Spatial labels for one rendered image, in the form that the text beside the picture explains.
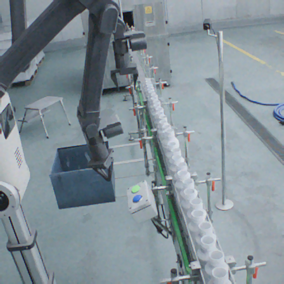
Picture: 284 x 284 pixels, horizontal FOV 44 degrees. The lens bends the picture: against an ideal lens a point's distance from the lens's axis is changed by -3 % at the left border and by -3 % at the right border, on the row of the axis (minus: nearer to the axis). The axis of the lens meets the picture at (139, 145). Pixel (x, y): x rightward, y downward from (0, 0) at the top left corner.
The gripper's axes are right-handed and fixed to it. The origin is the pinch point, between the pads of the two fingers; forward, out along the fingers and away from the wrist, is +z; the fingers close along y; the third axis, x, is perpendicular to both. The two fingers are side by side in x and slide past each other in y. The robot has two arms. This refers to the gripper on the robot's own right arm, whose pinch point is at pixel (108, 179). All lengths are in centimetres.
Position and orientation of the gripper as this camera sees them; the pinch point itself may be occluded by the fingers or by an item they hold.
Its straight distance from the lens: 125.5
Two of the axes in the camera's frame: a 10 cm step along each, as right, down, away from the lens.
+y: 2.1, -4.7, 8.6
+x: -9.4, 1.4, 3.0
